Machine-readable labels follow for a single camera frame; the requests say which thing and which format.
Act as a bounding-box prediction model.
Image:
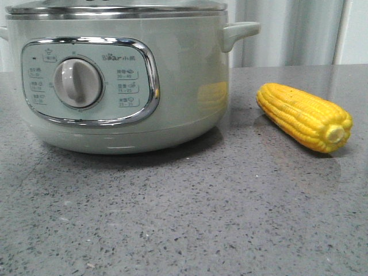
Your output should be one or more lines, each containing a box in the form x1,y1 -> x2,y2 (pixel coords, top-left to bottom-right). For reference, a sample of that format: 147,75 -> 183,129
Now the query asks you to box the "glass pot lid steel rim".
6,0 -> 227,14

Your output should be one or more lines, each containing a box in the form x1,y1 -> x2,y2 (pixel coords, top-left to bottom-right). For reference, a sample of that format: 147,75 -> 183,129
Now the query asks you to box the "yellow corn cob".
256,83 -> 353,153

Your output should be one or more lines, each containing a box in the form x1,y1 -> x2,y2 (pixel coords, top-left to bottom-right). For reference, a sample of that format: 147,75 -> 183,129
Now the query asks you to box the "light green electric cooking pot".
0,11 -> 261,155

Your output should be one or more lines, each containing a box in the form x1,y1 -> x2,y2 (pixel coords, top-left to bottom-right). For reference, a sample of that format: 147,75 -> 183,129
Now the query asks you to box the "white pleated curtain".
0,0 -> 368,72

